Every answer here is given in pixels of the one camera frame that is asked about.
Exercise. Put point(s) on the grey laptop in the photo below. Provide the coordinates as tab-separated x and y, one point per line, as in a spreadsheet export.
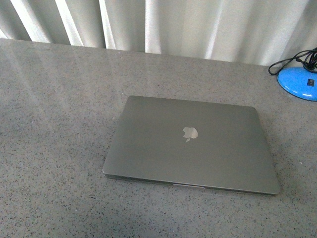
200	144

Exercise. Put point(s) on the white pleated curtain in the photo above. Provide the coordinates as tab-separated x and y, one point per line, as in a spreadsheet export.
250	31

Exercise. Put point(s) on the blue lamp base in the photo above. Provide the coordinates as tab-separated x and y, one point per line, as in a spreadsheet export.
299	82

